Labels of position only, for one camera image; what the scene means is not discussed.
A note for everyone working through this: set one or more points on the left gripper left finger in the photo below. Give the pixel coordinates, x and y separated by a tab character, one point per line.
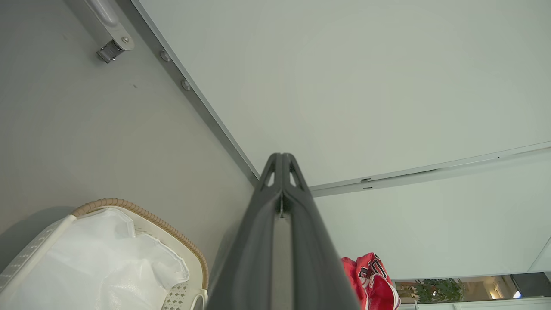
247	258

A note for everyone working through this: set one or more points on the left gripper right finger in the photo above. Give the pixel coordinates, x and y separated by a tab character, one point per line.
314	258

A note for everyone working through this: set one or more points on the red jersey with lettering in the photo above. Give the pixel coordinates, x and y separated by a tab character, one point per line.
366	284

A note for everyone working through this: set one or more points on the white basket with woven rim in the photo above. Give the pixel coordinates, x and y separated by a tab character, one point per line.
172	234

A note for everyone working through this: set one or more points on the white fabric basket liner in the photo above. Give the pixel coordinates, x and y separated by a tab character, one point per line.
94	267

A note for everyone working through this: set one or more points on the green potted plant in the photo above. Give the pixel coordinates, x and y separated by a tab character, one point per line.
439	290

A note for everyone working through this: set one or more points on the grey partition panel joint strip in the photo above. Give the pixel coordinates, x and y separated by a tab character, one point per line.
430	171

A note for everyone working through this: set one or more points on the grey metal partition foot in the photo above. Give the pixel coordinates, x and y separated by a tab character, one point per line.
109	26

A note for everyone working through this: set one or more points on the grey metal partition base rail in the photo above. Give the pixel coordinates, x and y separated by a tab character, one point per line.
202	107

